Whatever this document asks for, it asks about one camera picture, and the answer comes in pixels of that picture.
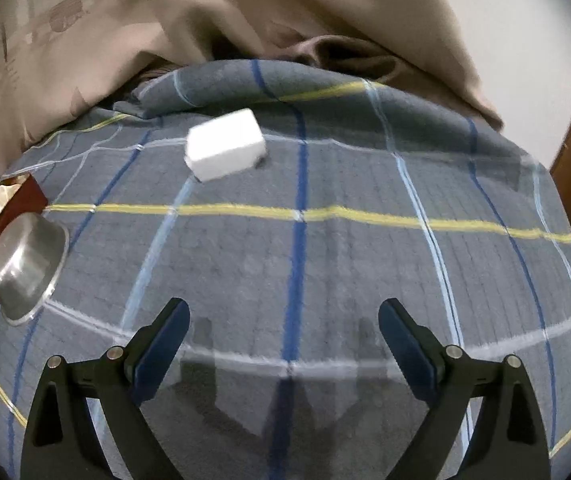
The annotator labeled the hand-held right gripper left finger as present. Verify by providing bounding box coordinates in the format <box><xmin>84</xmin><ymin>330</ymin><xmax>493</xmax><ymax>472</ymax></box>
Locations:
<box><xmin>19</xmin><ymin>297</ymin><xmax>191</xmax><ymax>480</ymax></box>

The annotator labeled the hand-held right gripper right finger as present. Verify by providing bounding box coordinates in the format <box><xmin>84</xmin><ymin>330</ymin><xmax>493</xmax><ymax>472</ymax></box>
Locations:
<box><xmin>378</xmin><ymin>297</ymin><xmax>551</xmax><ymax>480</ymax></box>

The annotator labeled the gold tin box red outside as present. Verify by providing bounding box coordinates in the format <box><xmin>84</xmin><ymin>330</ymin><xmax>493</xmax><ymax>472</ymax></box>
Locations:
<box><xmin>0</xmin><ymin>172</ymin><xmax>49</xmax><ymax>346</ymax></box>

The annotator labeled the white foam block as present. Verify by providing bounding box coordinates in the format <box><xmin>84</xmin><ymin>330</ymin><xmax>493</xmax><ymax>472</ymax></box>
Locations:
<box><xmin>184</xmin><ymin>108</ymin><xmax>267</xmax><ymax>184</ymax></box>

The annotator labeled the grey plaid bed sheet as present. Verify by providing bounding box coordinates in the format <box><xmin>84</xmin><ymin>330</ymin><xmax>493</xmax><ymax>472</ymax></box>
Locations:
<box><xmin>0</xmin><ymin>60</ymin><xmax>571</xmax><ymax>480</ymax></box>

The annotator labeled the steel bowl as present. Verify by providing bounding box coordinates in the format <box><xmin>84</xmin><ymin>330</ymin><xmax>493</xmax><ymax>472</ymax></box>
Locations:
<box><xmin>0</xmin><ymin>212</ymin><xmax>69</xmax><ymax>322</ymax></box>

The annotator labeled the brown cloth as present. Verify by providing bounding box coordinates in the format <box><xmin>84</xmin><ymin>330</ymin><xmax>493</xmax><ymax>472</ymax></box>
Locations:
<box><xmin>260</xmin><ymin>34</ymin><xmax>402</xmax><ymax>84</ymax></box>

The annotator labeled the beige printed curtain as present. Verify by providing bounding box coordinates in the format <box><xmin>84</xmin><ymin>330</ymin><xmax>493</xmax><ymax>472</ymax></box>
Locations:
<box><xmin>0</xmin><ymin>0</ymin><xmax>505</xmax><ymax>177</ymax></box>

